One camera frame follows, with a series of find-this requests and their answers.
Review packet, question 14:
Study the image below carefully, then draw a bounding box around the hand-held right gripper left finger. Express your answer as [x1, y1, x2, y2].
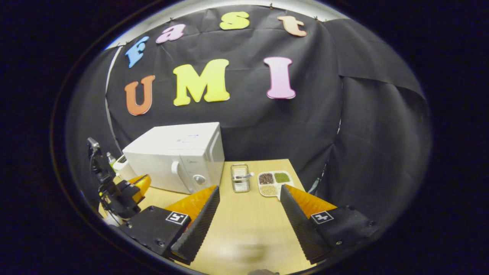
[118, 185, 221, 264]

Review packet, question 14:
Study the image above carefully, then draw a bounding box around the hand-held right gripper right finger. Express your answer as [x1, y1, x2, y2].
[280, 184, 379, 264]

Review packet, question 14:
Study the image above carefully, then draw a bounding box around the white microwave oven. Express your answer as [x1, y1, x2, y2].
[122, 122, 225, 194]

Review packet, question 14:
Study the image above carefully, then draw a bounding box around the small white kitchen appliance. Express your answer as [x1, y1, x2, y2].
[113, 155, 136, 181]

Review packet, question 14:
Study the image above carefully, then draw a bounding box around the black backdrop cloth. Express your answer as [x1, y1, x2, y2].
[65, 5, 432, 230]

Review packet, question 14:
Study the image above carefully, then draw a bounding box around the metal wire utensil holder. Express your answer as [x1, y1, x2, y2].
[230, 163, 253, 193]

